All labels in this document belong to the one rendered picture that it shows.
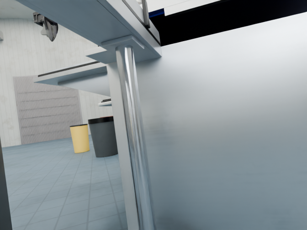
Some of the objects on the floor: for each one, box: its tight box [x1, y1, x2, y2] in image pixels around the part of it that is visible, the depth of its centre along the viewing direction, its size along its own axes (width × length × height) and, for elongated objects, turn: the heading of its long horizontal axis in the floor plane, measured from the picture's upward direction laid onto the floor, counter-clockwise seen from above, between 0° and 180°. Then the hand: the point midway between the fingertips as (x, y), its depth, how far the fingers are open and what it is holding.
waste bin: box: [88, 116, 118, 157], centre depth 369 cm, size 56×56×71 cm
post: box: [106, 62, 139, 230], centre depth 79 cm, size 6×6×210 cm
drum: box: [69, 124, 90, 153], centre depth 455 cm, size 40×40×64 cm
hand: (52, 38), depth 100 cm, fingers closed
